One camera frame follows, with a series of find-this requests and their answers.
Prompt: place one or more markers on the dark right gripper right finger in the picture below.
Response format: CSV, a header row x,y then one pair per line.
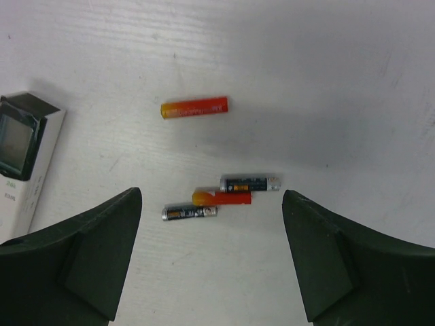
x,y
349,274

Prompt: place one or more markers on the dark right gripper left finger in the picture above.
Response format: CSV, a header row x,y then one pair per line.
x,y
72,272

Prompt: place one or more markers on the red orange battery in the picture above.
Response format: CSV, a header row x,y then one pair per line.
x,y
218,198
204,106

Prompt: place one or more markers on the slim white remote with display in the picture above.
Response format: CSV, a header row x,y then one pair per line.
x,y
29,131

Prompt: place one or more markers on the black battery lower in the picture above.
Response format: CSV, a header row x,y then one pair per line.
x,y
186,211

